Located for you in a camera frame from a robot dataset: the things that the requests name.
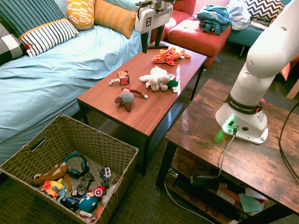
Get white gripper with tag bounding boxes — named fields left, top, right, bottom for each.
left=135, top=0, right=174, bottom=54

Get red toy fire truck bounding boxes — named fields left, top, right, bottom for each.
left=108, top=70, right=130, bottom=86

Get orange flame plush toy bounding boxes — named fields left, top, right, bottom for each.
left=151, top=47, right=192, bottom=67

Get woven wicker basket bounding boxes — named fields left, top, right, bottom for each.
left=0, top=113, right=140, bottom=224

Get blue white toy truck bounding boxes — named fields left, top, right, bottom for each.
left=99, top=167, right=112, bottom=189

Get yellow plush toy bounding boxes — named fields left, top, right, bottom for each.
left=42, top=178, right=65, bottom=192

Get orange toy robot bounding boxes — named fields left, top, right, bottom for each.
left=40, top=180, right=60, bottom=199

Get blue black toy car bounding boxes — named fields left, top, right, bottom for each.
left=60, top=196, right=80, bottom=213

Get red white toy bus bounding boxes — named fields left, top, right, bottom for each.
left=79, top=210, right=97, bottom=224

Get black remote control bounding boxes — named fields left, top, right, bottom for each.
left=147, top=42, right=169, bottom=50

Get red upholstered armchair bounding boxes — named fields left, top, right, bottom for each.
left=150, top=0, right=197, bottom=44

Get white plush animal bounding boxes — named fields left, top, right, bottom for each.
left=139, top=66, right=169, bottom=92

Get red upholstered ottoman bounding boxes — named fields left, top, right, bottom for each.
left=167, top=16, right=232, bottom=68

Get orange rectangular pillow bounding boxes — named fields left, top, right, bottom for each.
left=93, top=0, right=137, bottom=39

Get red green white plush ball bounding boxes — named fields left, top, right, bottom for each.
left=165, top=73, right=179, bottom=92

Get teal clothing pile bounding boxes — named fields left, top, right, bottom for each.
left=196, top=5, right=231, bottom=36

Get knitted grey brown monkey plush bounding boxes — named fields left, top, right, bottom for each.
left=114, top=85, right=149, bottom=112

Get red-brown wooden coffee table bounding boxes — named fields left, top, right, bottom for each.
left=77, top=39, right=208, bottom=177

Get yellow white patterned pillow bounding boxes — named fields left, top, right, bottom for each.
left=66, top=0, right=96, bottom=31

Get white crumpled clothing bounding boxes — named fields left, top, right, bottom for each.
left=226, top=0, right=252, bottom=31

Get teal sofa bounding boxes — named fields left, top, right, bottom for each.
left=226, top=0, right=293, bottom=48

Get white navy striped pillow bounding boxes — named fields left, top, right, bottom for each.
left=18, top=18, right=80, bottom=58

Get bed with light blue sheet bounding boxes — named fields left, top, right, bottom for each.
left=0, top=0, right=155, bottom=165

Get black white chevron pillow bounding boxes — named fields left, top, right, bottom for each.
left=243, top=0, right=285, bottom=23

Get teal striped large pillow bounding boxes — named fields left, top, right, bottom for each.
left=0, top=0, right=67, bottom=39

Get black white checked pillow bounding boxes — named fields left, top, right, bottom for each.
left=0, top=22, right=27, bottom=66

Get teal black headphones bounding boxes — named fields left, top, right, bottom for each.
left=63, top=152, right=90, bottom=180

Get black power box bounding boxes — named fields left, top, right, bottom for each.
left=190, top=173, right=228, bottom=190

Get rustic brown robot table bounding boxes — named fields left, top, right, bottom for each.
left=156, top=78, right=299, bottom=224

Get black game controller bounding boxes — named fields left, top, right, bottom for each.
left=71, top=172, right=95, bottom=197

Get brown plush sloth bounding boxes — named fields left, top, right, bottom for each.
left=33, top=163, right=73, bottom=192

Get Captain America plush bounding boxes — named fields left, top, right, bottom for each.
left=78, top=185, right=107, bottom=213

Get orange ball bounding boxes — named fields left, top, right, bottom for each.
left=95, top=205, right=105, bottom=219

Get white paper sheets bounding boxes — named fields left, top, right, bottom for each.
left=244, top=187, right=269, bottom=202

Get green paper notebook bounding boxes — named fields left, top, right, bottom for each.
left=238, top=193, right=262, bottom=213

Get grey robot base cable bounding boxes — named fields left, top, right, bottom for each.
left=214, top=126, right=238, bottom=178

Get white floor cable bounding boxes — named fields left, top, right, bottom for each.
left=163, top=171, right=212, bottom=224

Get thick black cable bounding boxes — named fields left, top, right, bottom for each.
left=278, top=102, right=299, bottom=183

